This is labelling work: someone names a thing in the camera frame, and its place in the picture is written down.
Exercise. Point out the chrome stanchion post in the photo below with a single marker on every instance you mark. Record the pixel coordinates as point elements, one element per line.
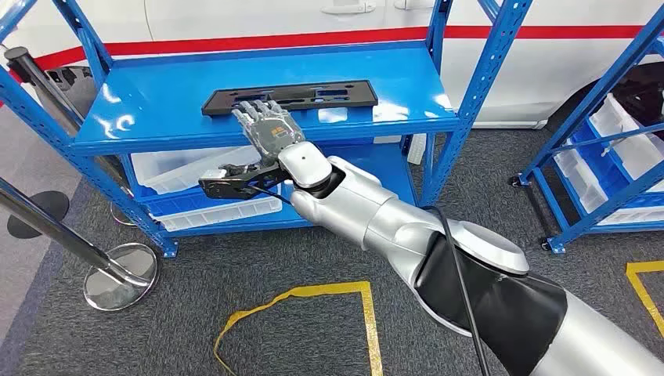
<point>46,93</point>
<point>122,280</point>

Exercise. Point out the loose yellow floor tape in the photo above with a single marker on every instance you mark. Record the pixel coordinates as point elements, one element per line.
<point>371,332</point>

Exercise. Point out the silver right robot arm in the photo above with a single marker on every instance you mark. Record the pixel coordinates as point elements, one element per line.
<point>363,207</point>

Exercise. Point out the black round floor disc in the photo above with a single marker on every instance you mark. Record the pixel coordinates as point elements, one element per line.
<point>39,213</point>

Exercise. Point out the white plastic bin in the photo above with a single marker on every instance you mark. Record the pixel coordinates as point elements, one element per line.
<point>633,215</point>
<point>218,215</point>

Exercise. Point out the clear plastic bin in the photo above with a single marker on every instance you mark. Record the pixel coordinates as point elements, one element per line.
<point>633,150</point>
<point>181,166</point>
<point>578,181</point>

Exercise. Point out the long black plastic part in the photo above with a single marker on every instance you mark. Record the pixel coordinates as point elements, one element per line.
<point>363,96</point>

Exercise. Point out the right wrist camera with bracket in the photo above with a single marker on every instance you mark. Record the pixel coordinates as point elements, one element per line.
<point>223,189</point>

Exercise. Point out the blue metal shelf rack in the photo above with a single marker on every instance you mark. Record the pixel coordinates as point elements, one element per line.
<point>171,93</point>
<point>586,105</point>

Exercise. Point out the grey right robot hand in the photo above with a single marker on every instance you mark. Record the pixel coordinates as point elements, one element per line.
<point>269,132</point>

